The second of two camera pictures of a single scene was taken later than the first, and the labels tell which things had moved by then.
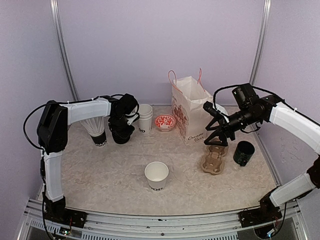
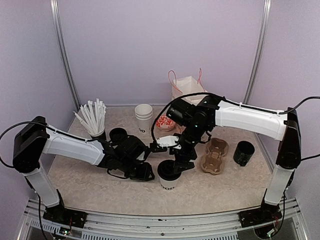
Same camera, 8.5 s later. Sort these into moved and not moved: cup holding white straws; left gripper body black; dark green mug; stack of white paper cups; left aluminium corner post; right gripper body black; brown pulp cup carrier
Moved: left gripper body black; right gripper body black
Not moved: dark green mug; stack of white paper cups; brown pulp cup carrier; left aluminium corner post; cup holding white straws
